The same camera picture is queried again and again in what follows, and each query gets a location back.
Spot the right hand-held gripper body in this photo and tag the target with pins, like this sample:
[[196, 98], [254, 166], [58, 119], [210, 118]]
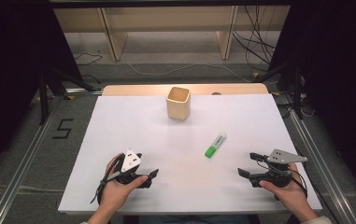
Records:
[[277, 169]]

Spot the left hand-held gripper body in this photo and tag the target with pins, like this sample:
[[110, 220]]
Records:
[[131, 161]]

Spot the person's right hand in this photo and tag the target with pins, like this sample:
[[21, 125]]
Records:
[[287, 193]]

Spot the person's left hand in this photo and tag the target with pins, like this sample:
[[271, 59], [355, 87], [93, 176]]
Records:
[[116, 191]]

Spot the white board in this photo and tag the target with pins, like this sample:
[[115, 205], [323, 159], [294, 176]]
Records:
[[182, 174]]

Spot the green highlighter pen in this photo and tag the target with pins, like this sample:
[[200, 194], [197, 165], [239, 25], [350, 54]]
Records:
[[215, 146]]

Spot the yellow tape piece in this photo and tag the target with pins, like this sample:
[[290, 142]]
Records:
[[256, 75], [276, 93], [71, 97]]

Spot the light wooden table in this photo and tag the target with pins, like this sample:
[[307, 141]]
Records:
[[141, 90]]

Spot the beige square pen holder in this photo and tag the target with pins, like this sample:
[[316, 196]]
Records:
[[178, 104]]

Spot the black tripod stand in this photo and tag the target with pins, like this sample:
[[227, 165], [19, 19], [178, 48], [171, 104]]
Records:
[[44, 99], [297, 93]]

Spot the black curtain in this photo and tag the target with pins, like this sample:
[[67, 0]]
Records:
[[340, 93], [7, 77]]

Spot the light wooden desk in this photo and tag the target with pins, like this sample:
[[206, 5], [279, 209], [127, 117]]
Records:
[[116, 34]]

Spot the aluminium floor rail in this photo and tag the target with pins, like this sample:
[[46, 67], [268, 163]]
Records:
[[325, 174], [20, 174]]

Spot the short aluminium rail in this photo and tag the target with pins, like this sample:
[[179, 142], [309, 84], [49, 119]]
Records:
[[83, 91]]

